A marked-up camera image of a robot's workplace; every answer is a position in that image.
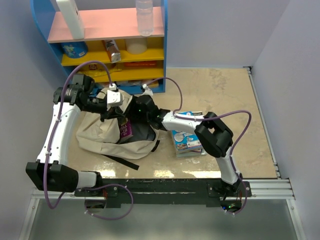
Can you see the colourful wooden shelf unit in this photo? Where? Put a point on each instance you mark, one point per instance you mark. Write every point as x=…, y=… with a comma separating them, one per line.
x=107, y=24

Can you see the aluminium rail frame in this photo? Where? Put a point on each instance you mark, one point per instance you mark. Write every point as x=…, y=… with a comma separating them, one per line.
x=266, y=206

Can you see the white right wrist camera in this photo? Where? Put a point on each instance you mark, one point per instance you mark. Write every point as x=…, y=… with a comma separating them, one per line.
x=146, y=90

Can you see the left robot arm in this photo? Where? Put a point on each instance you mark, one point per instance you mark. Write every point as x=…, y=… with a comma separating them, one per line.
x=50, y=171

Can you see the purple treehouse book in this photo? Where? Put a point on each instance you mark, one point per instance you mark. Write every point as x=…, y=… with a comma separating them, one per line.
x=125, y=130

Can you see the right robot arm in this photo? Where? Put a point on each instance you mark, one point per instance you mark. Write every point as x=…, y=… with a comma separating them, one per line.
x=214, y=135

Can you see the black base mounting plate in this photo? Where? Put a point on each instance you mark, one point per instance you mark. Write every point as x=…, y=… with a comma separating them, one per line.
x=167, y=191

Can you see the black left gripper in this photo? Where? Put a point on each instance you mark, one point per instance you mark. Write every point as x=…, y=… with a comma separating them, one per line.
x=113, y=112

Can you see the blue snack cup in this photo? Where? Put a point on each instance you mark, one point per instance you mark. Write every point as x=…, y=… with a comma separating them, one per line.
x=75, y=50

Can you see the clear plastic water bottle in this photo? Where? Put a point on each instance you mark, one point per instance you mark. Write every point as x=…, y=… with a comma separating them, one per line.
x=144, y=15

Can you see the orange flat box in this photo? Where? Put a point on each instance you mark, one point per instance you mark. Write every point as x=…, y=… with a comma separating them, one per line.
x=141, y=64

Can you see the white round container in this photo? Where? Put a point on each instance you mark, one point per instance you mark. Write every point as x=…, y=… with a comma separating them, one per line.
x=136, y=46

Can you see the brown silver snack packet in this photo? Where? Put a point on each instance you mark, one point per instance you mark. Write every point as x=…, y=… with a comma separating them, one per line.
x=112, y=51

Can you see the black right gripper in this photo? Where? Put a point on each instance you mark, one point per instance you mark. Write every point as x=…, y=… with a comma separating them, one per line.
x=132, y=108

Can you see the beige student backpack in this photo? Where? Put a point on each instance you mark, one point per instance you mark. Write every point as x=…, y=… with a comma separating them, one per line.
x=103, y=138

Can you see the blue cartoon paperback book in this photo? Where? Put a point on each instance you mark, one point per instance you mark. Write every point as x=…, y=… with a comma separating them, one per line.
x=185, y=142

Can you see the yellow snack packet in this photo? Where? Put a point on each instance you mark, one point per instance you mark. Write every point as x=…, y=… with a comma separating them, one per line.
x=99, y=72

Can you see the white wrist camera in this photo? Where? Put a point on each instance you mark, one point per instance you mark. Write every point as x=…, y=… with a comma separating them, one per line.
x=146, y=90
x=114, y=98

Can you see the white rectangular bottle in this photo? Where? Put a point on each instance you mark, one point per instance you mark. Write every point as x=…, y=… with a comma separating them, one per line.
x=71, y=15

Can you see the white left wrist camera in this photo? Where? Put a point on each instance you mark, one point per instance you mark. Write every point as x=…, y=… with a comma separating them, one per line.
x=114, y=98

